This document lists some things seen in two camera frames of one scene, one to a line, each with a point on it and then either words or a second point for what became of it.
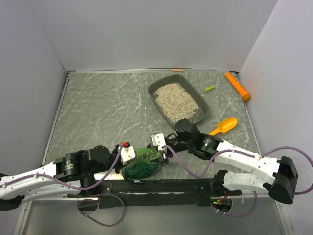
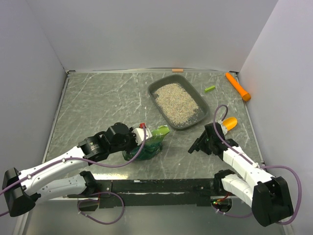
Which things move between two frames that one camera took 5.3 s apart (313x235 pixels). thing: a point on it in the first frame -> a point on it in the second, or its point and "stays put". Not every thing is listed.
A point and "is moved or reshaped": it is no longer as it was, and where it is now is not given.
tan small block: [177, 70] stays put
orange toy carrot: [245, 96] stays put
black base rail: [159, 192] stays put
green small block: [210, 88] stays put
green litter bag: [142, 167] is moved or reshaped
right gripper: [167, 154] -> [207, 151]
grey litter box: [177, 100] stays put
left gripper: [117, 149] -> [134, 144]
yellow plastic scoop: [225, 125] stays put
